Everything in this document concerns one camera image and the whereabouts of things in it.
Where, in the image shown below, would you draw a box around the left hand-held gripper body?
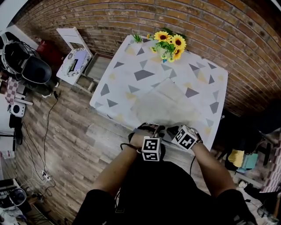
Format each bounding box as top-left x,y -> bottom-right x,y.
141,124 -> 162,162

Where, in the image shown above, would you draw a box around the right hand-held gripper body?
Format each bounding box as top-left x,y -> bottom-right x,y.
171,125 -> 198,151

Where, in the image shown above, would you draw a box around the white cloth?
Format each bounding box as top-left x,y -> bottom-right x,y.
133,77 -> 202,128

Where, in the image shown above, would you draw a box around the person's right forearm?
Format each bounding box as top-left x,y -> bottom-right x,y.
191,142 -> 237,199

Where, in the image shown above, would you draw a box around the person's left forearm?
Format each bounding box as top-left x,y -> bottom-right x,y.
92,144 -> 144,198

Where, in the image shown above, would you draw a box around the person's left hand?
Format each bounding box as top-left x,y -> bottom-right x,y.
129,132 -> 146,148

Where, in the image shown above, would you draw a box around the person's black clothing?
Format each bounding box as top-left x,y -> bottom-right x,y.
72,154 -> 258,225

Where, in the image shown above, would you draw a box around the yellow cloth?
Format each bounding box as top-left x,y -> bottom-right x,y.
227,149 -> 245,168

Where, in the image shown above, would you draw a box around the black office chair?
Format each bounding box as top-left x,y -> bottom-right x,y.
219,109 -> 281,167

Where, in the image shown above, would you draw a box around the triangle patterned tablecloth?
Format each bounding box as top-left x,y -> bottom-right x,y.
89,34 -> 229,152

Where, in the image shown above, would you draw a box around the teal bag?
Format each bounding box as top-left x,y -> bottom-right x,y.
237,152 -> 259,174

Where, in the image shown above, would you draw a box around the sunflower bouquet in white pot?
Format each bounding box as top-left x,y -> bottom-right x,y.
146,27 -> 188,64

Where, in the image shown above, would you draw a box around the gray rectangular tray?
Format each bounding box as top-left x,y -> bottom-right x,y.
84,53 -> 112,83

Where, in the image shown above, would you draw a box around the checkered cloth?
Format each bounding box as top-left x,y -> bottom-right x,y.
261,135 -> 281,194

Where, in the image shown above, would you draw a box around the small green potted plant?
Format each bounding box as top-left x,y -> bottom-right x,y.
132,33 -> 144,44

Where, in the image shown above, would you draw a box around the purple flat pad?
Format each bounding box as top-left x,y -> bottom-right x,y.
73,50 -> 89,71

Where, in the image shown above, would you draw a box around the white power strip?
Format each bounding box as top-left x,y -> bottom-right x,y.
40,171 -> 52,182

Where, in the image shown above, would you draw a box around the patterned round chair cushion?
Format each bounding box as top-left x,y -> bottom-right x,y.
61,48 -> 92,78

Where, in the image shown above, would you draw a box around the white wooden chair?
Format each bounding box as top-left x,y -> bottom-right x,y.
55,26 -> 100,94

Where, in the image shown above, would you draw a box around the red fire extinguisher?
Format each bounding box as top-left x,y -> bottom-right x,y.
36,38 -> 65,67

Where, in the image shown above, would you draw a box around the black floor bag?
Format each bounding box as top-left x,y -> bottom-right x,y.
9,114 -> 24,146

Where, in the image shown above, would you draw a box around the white round-window carrier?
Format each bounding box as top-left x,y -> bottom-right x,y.
9,103 -> 27,118

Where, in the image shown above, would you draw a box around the table with checkered cloth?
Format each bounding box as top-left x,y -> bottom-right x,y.
4,76 -> 23,105

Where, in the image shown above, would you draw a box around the black wrist cord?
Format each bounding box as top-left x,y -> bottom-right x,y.
120,142 -> 142,154

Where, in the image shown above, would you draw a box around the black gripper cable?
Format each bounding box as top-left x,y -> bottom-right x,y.
189,155 -> 197,177

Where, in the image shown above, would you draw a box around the black floor cable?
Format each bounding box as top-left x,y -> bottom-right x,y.
22,91 -> 60,177

